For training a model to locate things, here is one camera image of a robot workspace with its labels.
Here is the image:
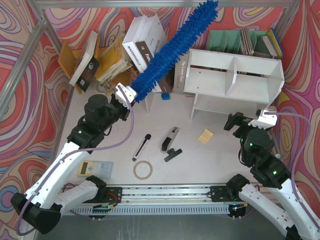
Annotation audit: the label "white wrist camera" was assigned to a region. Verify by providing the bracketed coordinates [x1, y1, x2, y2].
[248, 108, 278, 130]
[115, 83, 138, 110]

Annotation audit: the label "beige tape roll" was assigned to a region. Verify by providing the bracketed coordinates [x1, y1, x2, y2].
[133, 160, 153, 181]

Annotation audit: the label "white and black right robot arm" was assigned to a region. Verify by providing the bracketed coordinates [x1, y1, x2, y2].
[224, 108, 320, 240]

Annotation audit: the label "beige and grey calculator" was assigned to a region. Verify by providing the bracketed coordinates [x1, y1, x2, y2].
[77, 160, 114, 179]

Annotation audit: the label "white and black leaning book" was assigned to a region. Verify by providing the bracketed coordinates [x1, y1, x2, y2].
[69, 31, 100, 92]

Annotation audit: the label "grey and blue book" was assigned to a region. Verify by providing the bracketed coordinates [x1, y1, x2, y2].
[261, 28, 284, 59]

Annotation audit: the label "brown notebooks in organizer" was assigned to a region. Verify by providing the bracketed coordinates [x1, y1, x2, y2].
[240, 28, 254, 56]

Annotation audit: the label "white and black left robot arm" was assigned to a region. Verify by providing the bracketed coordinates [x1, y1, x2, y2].
[10, 90, 136, 236]

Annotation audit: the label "black and beige stapler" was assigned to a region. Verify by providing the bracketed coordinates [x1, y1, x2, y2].
[160, 127, 179, 154]

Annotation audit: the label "green desk organizer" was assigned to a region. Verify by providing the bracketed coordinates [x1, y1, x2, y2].
[205, 30, 276, 59]

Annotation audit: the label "yellow worn paperback stack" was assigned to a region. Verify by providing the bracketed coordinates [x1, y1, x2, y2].
[96, 32, 132, 85]

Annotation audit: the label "beige binder clip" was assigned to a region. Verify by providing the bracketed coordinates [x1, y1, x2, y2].
[105, 86, 115, 97]

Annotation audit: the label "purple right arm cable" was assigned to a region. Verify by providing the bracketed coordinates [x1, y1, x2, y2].
[266, 111, 318, 226]

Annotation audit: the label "black binder clip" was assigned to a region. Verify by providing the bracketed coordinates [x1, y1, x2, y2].
[164, 148, 183, 163]

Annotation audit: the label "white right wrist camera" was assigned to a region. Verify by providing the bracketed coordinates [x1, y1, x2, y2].
[248, 108, 278, 130]

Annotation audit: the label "brown Fredonia book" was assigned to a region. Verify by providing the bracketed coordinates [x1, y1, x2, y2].
[136, 38, 174, 93]

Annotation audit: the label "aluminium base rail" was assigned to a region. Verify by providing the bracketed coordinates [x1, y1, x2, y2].
[31, 184, 305, 216]

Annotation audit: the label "yellow sticky note pad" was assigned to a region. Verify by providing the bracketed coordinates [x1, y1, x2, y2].
[198, 128, 214, 144]

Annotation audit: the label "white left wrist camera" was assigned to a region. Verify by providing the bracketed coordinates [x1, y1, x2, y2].
[115, 83, 138, 110]

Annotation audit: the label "grey Lonely One book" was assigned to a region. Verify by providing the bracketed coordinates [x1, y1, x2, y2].
[172, 53, 189, 94]

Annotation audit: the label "clear tape roll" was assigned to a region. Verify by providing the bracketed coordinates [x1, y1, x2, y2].
[96, 83, 110, 94]

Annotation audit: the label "white Mademoiselle book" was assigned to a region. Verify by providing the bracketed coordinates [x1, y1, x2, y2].
[121, 13, 168, 94]

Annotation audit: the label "white wooden bookshelf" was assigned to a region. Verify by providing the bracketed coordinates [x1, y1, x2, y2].
[141, 47, 286, 122]

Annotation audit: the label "blue pencil sharpener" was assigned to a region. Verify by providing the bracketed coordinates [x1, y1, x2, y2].
[161, 92, 171, 101]

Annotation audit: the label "blue microfiber duster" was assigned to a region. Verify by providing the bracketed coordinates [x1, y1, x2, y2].
[131, 0, 219, 103]

